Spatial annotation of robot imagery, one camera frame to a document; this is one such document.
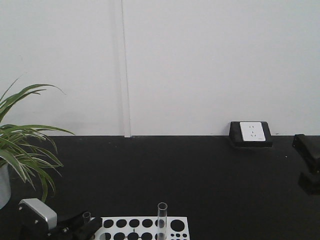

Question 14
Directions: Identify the green spider plant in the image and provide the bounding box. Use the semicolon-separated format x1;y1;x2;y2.
0;76;76;203

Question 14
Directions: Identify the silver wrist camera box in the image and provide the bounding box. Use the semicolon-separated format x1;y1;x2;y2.
18;198;58;232

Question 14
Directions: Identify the black and white power socket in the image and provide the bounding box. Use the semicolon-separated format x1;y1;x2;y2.
229;121;273;147

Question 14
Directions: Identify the white test tube rack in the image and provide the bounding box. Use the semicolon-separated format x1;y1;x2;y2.
92;216;190;240

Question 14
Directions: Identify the short clear glass test tube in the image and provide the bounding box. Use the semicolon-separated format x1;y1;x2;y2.
82;211;91;224

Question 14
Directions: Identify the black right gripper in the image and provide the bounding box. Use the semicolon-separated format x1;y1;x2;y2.
292;134;320;195

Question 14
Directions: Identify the tall clear glass test tube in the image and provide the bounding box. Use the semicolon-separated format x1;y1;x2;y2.
157;202;168;240

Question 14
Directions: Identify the white plant pot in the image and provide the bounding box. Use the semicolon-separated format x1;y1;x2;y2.
0;163;11;209

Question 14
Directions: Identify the white wall trunking strip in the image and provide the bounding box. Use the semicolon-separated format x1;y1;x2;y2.
113;0;132;138

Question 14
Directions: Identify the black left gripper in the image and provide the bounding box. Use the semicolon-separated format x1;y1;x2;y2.
19;216;103;240

